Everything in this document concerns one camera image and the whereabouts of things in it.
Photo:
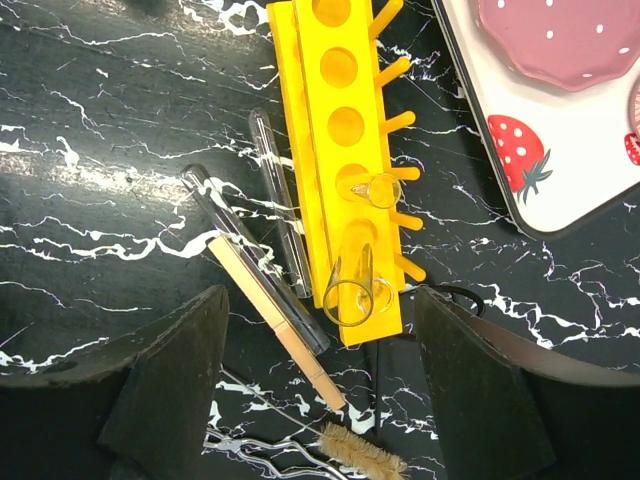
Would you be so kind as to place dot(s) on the pink polka dot plate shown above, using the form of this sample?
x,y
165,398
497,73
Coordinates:
x,y
573,45

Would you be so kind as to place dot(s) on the white strawberry serving tray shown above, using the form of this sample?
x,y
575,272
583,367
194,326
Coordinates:
x,y
559,156

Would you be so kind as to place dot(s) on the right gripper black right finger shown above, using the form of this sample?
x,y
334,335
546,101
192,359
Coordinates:
x,y
506,408

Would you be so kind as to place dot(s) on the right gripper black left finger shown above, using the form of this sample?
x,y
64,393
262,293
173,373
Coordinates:
x,y
133,408

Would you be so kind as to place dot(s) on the pink patterned mug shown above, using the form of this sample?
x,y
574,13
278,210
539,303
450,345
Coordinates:
x,y
632,139

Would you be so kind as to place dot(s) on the test tube brush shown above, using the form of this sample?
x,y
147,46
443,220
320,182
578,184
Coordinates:
x,y
341,444

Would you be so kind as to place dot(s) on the yellow plastic test tube rack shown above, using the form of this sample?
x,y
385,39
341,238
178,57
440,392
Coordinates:
x,y
332,88

